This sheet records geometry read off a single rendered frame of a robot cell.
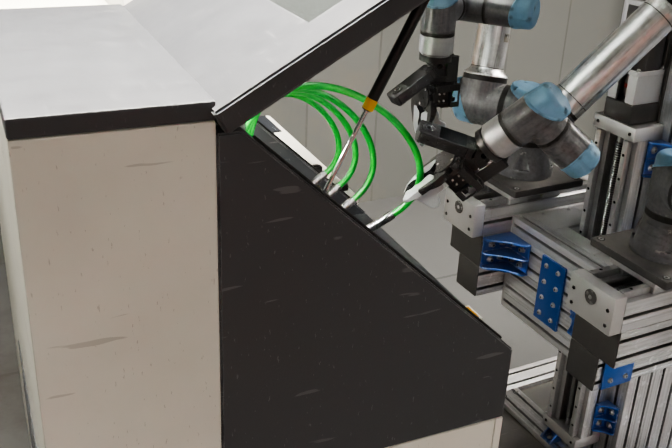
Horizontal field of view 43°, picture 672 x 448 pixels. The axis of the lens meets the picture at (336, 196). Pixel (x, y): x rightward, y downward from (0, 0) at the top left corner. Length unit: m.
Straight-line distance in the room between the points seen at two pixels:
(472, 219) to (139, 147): 1.17
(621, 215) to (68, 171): 1.38
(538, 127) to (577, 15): 3.51
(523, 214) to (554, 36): 2.79
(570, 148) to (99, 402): 0.91
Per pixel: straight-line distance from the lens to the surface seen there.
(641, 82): 2.06
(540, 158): 2.24
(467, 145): 1.60
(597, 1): 5.12
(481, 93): 2.23
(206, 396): 1.43
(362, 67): 4.30
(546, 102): 1.53
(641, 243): 1.93
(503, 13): 1.89
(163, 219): 1.25
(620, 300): 1.85
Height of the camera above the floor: 1.86
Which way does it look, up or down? 24 degrees down
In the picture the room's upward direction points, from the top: 2 degrees clockwise
